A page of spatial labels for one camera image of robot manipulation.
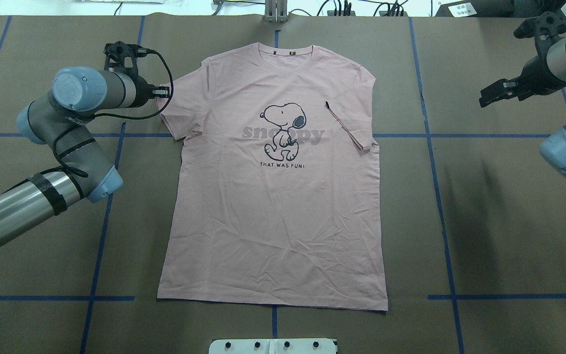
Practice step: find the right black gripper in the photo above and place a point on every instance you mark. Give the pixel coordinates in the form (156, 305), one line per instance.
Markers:
(533, 78)

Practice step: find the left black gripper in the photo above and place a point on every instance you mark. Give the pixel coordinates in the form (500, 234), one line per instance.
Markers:
(145, 92)

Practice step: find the pink Snoopy t-shirt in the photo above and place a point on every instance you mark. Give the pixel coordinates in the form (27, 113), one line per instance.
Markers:
(278, 198)

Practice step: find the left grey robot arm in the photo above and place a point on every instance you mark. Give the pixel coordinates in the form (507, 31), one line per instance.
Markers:
(59, 120)

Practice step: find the aluminium frame post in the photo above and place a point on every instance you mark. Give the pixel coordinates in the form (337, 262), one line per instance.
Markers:
(275, 11)

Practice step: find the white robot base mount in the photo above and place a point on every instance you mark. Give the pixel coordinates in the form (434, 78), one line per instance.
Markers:
(275, 346)

